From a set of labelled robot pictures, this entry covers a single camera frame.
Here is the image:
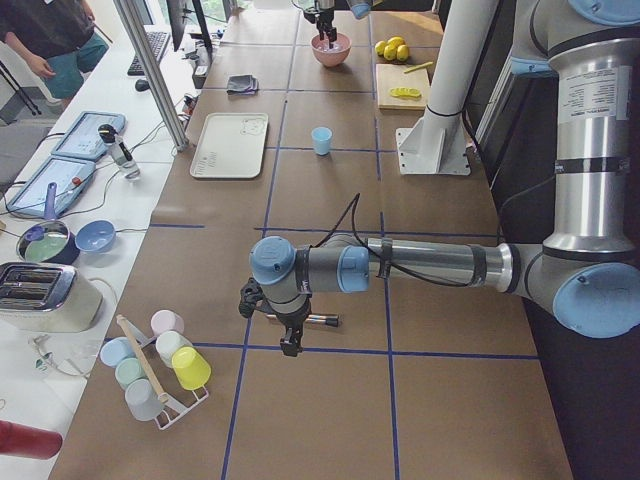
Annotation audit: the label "person in dark shirt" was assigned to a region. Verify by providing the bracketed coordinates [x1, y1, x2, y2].
[1, 0, 108, 106]

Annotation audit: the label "blue bowl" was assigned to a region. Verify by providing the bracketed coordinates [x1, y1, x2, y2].
[75, 220, 116, 253]

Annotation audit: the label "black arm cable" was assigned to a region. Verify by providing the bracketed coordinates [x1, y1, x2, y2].
[314, 192, 481, 289]

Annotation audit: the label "red bottle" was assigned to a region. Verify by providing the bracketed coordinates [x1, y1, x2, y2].
[1, 420, 63, 460]

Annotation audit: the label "black monitor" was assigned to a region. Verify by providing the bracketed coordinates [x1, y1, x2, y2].
[166, 0, 213, 66]

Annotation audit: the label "cream bear tray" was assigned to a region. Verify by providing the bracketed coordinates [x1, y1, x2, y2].
[190, 113, 269, 179]

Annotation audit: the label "grey cup on rack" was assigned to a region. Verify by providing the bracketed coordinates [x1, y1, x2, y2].
[125, 378, 164, 421]

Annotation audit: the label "blue teach pendant far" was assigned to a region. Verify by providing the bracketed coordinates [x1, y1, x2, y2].
[51, 111, 126, 161]

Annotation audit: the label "clear water bottle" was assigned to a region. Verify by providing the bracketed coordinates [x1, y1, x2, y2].
[98, 124, 140, 180]

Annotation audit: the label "blue cup on rack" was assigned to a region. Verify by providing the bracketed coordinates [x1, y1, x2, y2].
[99, 337, 135, 368]

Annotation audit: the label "blue teach pendant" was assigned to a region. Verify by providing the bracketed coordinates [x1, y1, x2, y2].
[7, 156, 96, 219]
[51, 111, 126, 161]

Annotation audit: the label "grey folded cloth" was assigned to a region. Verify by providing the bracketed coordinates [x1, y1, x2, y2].
[226, 74, 259, 95]

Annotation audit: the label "green cup on rack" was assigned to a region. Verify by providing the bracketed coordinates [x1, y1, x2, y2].
[115, 358, 146, 390]

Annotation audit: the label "pink bowl of ice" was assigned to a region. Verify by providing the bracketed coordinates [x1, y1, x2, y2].
[310, 33, 351, 68]

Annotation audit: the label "blue saucepan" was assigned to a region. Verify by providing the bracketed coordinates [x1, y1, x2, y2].
[16, 182, 80, 265]

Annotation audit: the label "yellow cup on rack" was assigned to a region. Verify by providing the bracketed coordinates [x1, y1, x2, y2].
[171, 346, 212, 391]

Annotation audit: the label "black keyboard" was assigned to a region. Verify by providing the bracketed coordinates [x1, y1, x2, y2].
[126, 31, 172, 77]

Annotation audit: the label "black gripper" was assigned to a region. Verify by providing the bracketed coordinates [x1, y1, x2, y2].
[302, 0, 337, 47]
[238, 279, 311, 356]

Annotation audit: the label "light blue plastic cup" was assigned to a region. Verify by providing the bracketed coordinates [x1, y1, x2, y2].
[311, 126, 333, 156]

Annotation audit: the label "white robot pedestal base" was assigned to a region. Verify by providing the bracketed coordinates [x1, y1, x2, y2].
[396, 0, 499, 175]

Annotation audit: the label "pink cup on rack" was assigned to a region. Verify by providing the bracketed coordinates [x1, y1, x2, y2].
[150, 309, 185, 337]

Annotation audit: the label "blue teach pendant near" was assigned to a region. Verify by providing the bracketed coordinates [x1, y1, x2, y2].
[7, 156, 96, 219]

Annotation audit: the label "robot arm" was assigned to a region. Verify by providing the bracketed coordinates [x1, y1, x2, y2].
[302, 0, 380, 47]
[239, 1, 639, 356]

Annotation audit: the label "yellow lemon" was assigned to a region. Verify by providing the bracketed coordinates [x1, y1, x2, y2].
[383, 45, 397, 61]
[374, 41, 387, 56]
[396, 44, 410, 62]
[387, 36, 405, 47]

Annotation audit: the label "white cup rack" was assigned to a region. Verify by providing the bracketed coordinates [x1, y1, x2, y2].
[116, 314, 210, 430]

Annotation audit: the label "yellow plastic knife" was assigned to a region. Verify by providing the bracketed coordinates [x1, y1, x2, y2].
[403, 61, 434, 74]

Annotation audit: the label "lemon slices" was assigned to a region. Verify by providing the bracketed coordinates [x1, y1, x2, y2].
[389, 87, 422, 99]

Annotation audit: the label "white cup on rack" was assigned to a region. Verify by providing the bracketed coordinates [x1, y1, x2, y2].
[155, 330, 193, 369]

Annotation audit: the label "wooden cutting board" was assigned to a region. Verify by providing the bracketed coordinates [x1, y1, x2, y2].
[376, 64, 431, 110]

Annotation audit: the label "aluminium frame post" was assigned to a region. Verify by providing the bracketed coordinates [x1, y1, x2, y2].
[114, 0, 189, 152]

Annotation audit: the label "black computer mouse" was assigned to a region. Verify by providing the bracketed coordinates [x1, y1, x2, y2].
[134, 79, 150, 92]

